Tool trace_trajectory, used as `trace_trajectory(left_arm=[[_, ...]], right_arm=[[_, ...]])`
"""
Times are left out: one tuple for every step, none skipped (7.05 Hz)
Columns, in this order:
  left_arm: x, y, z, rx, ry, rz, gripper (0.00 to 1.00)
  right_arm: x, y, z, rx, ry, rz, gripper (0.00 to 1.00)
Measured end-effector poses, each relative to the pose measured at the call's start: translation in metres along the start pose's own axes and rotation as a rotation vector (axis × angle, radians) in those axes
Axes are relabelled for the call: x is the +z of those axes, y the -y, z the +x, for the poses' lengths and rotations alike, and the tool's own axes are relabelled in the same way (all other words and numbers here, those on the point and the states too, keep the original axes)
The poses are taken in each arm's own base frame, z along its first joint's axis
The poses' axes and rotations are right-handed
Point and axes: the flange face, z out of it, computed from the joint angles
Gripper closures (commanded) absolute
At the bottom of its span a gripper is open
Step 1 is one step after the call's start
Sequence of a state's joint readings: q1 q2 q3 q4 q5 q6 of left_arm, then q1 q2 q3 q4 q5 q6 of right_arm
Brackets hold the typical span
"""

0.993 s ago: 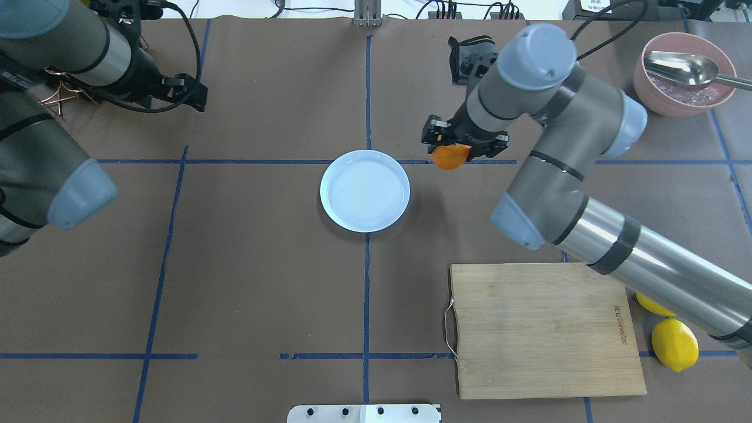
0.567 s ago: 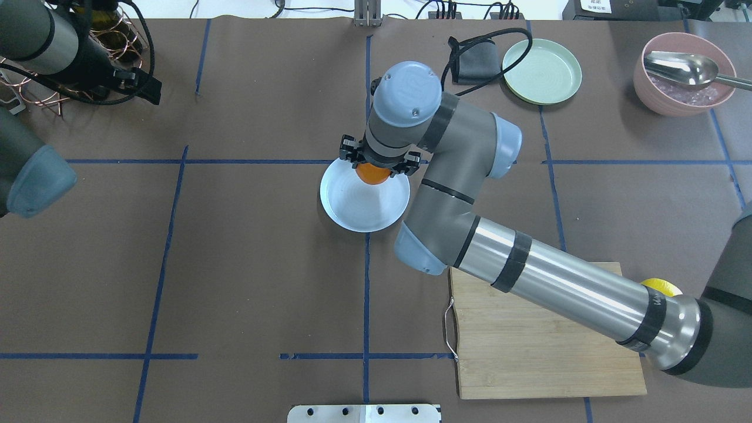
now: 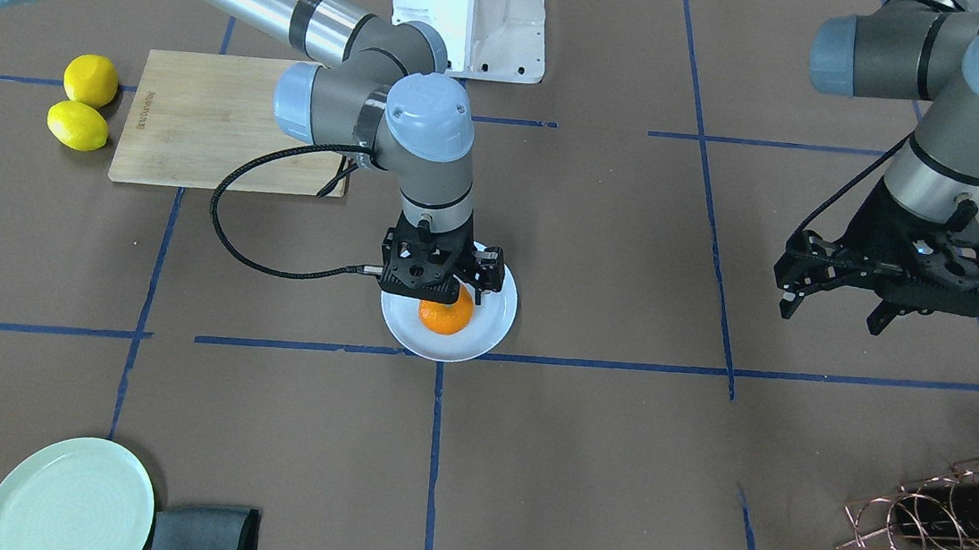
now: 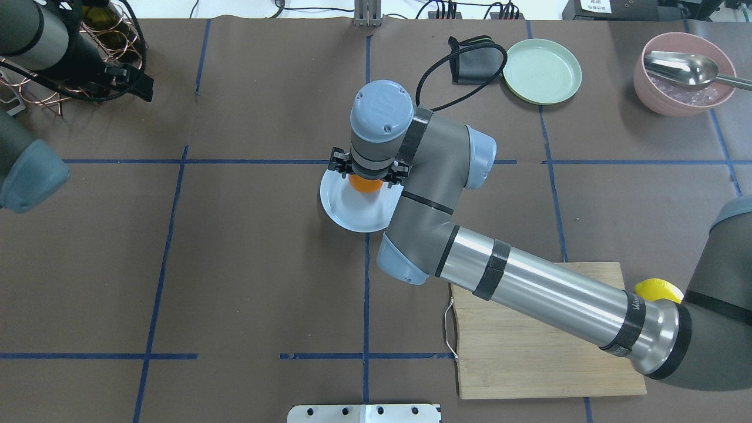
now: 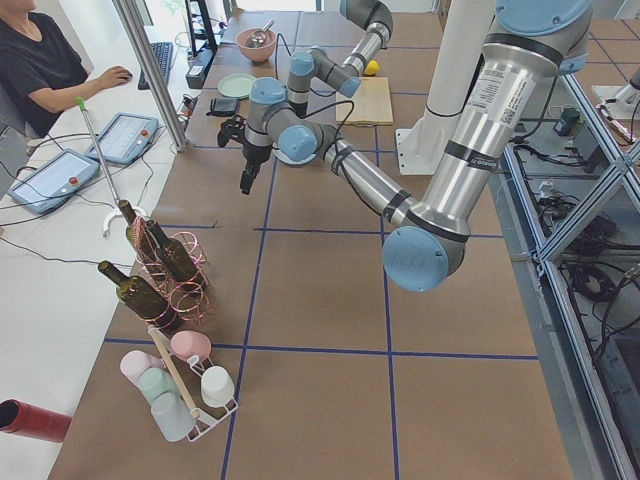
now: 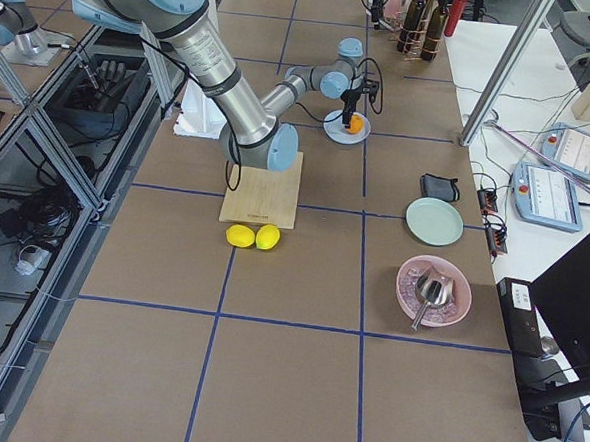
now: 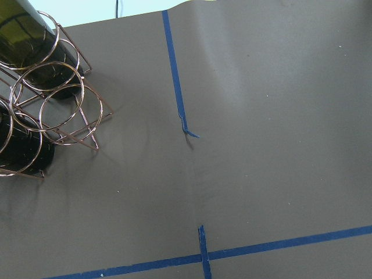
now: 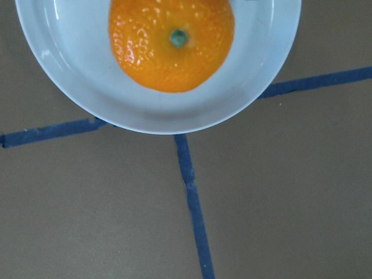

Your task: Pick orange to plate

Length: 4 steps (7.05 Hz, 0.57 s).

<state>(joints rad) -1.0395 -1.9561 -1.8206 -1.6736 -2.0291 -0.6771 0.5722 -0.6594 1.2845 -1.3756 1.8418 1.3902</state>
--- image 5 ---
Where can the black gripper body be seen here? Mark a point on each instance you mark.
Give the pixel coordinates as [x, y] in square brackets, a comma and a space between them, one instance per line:
[255, 154]

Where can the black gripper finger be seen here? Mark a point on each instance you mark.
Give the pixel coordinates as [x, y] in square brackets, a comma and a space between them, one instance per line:
[247, 179]

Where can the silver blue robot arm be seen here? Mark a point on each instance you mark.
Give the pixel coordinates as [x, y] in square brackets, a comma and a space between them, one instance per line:
[493, 55]
[376, 20]

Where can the light green plate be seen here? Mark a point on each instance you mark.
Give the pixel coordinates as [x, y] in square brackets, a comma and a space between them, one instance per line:
[237, 85]

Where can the dark grey folded cloth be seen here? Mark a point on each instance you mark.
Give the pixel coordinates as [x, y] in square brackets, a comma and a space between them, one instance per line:
[223, 107]

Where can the pink bowl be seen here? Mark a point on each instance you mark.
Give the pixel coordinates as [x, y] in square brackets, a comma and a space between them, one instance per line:
[259, 53]

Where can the dark wine bottle middle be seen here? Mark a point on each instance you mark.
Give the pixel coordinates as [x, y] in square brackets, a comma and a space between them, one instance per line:
[173, 255]

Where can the dark wine bottle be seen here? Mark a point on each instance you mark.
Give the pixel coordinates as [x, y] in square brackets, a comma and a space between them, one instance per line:
[138, 236]
[173, 255]
[143, 299]

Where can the metal scoop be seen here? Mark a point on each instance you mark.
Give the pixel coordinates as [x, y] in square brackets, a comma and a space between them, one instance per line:
[258, 37]

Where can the dark wine bottle back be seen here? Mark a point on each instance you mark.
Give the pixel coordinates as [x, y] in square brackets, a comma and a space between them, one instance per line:
[138, 236]

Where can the wooden cutting board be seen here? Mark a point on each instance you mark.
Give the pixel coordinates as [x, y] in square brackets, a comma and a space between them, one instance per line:
[370, 105]

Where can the teach pendant far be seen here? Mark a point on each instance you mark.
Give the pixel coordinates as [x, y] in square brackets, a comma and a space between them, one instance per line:
[126, 137]

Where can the teach pendant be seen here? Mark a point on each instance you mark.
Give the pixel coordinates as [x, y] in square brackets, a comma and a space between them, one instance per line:
[53, 183]
[126, 137]

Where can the metal reacher stick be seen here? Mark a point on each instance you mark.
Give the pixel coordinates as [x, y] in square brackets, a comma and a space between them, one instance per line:
[105, 169]

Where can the yellow lemon far one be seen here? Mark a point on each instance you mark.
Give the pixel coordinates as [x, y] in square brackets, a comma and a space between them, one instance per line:
[371, 69]

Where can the dark wine bottle front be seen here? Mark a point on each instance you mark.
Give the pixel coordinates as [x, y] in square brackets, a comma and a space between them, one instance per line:
[143, 299]

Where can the pink cup top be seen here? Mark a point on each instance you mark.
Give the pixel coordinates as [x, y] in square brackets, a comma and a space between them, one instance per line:
[186, 344]

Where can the teach pendant near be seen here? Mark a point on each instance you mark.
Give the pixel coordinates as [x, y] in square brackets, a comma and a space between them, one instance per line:
[53, 183]

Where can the white cup right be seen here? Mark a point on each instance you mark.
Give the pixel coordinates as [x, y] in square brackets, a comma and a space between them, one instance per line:
[217, 388]

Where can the pale pink cup left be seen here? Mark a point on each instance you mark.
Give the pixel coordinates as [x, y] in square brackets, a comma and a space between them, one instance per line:
[134, 363]

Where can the mint green cup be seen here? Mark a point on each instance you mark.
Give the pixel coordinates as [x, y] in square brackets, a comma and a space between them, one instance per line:
[154, 382]

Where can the person in black shirt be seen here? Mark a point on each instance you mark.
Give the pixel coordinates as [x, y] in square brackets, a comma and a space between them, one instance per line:
[42, 73]

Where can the grey white cup bottom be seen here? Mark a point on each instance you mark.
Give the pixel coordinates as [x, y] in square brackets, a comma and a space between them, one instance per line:
[172, 416]

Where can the red cylinder tube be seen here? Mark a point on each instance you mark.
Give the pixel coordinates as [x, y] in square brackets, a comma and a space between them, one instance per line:
[27, 420]

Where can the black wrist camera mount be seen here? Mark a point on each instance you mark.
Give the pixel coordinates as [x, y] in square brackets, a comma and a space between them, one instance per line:
[232, 129]

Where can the copper wire bottle rack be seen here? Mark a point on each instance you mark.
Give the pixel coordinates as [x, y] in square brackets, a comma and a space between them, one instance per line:
[191, 306]

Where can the aluminium frame post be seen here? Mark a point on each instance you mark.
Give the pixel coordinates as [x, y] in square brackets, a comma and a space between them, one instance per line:
[133, 25]

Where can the wooden rack handle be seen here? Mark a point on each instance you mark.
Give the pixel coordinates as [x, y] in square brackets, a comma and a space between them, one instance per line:
[160, 342]

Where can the white wire cup rack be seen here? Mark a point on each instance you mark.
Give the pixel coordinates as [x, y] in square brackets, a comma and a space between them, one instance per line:
[191, 372]

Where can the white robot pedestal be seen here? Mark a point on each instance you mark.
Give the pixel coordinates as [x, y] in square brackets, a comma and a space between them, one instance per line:
[440, 100]

